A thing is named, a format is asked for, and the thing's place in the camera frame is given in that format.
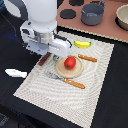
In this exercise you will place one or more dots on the grey cooking pot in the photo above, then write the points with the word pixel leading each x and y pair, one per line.
pixel 92 13

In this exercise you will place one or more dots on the brown toy stove board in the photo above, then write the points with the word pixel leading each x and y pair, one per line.
pixel 107 28

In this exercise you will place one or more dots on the fork with orange handle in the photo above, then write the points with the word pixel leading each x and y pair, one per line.
pixel 68 81

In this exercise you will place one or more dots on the red toy tomato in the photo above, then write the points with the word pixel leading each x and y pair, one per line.
pixel 70 63

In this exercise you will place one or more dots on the knife with orange handle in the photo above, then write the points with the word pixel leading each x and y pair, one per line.
pixel 87 58

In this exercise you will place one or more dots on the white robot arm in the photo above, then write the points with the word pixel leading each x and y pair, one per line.
pixel 38 29

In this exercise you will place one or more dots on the black round stove burner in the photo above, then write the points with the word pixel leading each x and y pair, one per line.
pixel 67 14

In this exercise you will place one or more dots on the brown toy sausage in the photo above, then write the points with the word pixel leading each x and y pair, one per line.
pixel 44 58

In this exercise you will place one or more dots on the beige bowl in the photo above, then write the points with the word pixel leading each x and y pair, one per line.
pixel 122 15

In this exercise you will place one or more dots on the white woven placemat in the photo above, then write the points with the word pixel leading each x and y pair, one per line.
pixel 69 102

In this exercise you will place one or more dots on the yellow toy banana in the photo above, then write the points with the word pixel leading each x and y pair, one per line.
pixel 82 44

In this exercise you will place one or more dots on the round beige plate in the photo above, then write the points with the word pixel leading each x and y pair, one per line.
pixel 64 72

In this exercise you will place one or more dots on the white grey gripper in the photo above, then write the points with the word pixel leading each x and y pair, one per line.
pixel 41 43

